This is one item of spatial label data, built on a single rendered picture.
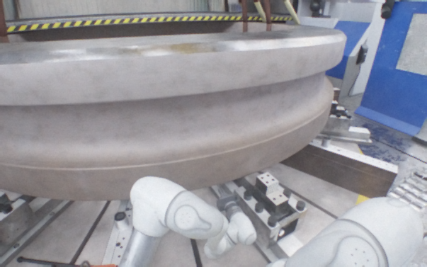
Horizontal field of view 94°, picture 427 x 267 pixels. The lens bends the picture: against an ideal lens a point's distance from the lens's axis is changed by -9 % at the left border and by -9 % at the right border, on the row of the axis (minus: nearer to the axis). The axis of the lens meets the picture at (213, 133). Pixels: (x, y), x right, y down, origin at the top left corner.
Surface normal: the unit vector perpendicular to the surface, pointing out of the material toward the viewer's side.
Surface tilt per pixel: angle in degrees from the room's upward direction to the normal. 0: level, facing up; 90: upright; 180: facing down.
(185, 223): 40
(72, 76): 90
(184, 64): 90
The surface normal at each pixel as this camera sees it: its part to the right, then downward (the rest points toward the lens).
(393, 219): 0.10, -0.80
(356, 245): 0.00, -0.55
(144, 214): -0.43, -0.18
